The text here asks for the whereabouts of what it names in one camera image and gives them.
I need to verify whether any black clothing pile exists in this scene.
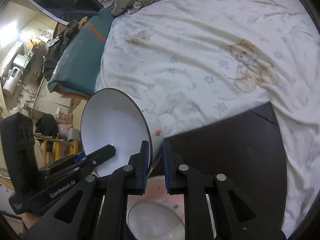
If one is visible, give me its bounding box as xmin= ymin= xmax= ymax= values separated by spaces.
xmin=42 ymin=16 xmax=89 ymax=81

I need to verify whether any black garment on rack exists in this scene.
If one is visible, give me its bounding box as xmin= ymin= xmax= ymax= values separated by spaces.
xmin=35 ymin=114 xmax=59 ymax=139

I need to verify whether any dark brown leather mat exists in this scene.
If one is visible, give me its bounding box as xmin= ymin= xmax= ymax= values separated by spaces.
xmin=167 ymin=102 xmax=287 ymax=226

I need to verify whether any large pink strawberry plate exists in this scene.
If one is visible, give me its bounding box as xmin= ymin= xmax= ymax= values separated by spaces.
xmin=126 ymin=176 xmax=185 ymax=224

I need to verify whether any large white fish bowl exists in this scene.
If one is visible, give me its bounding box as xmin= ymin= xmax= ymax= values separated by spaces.
xmin=81 ymin=88 xmax=164 ymax=177

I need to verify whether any teal mattress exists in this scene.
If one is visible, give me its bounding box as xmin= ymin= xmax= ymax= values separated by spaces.
xmin=47 ymin=8 xmax=114 ymax=99

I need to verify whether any white bear print bedsheet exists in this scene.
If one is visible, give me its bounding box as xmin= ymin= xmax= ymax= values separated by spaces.
xmin=95 ymin=0 xmax=319 ymax=237

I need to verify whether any white appliance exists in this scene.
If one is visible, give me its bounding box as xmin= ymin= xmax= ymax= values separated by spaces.
xmin=2 ymin=67 xmax=22 ymax=96

